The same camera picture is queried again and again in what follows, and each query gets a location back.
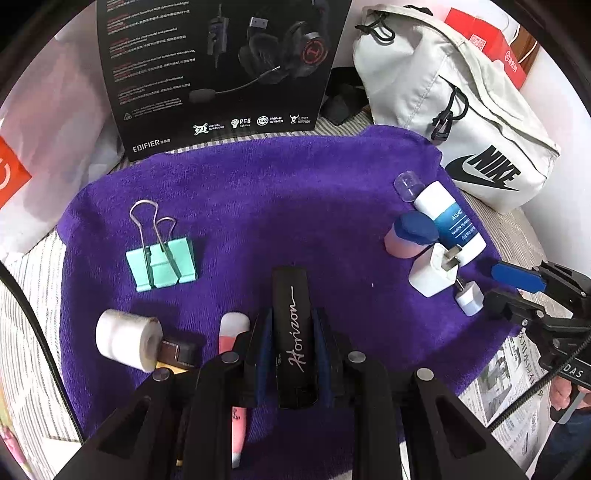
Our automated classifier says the person's right hand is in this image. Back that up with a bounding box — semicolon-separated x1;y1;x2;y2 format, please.
549;377;577;409

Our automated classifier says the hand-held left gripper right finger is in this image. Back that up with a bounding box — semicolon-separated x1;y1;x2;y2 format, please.
314;307;527;480

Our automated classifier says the grey sling bag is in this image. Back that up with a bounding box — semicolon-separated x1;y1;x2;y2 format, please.
353;4;561;213

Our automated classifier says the black headphone box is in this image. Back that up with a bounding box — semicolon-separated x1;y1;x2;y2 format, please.
96;0;354;162

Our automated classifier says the pink bottle with blue cap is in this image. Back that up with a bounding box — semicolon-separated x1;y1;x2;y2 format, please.
385;212;437;259

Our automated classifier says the black and gold box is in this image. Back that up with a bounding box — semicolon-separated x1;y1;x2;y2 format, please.
156;337;205;372

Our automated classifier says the white paper roll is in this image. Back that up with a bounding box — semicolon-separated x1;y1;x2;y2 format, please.
95;309;163;374

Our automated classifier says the white plastic shopping bag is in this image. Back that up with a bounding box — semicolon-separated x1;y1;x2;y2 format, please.
0;28;125;254

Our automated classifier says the small white and blue plug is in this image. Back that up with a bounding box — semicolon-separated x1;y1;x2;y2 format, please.
455;277;484;317

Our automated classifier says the white and blue tube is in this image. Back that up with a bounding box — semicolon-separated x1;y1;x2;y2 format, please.
413;181;488;266

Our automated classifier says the purple towel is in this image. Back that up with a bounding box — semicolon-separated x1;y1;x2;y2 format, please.
58;124;525;444

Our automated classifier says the mint green binder clip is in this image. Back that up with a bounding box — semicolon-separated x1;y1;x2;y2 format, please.
126;200;199;292

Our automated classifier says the black pen case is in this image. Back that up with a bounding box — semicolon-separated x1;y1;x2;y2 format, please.
271;267;319;409

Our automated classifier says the small clear plastic cap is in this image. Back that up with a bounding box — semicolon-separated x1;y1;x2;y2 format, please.
393;171;426;203

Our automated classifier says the red paper bag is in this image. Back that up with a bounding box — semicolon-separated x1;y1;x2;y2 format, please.
445;7;536;90

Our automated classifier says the black pouch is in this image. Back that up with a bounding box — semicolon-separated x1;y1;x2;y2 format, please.
321;67;370;125

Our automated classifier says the pink tube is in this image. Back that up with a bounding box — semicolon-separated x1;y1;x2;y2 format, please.
218;313;251;468

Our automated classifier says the newspaper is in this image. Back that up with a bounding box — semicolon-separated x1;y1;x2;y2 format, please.
462;332;561;472

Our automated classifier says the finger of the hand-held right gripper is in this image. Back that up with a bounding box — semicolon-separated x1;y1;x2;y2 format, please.
487;288;549;326
491;261;555;294

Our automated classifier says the white charger plug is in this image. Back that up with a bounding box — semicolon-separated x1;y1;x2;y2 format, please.
409;243;465;298

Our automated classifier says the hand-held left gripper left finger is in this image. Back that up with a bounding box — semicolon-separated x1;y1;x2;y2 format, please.
69;307;274;480

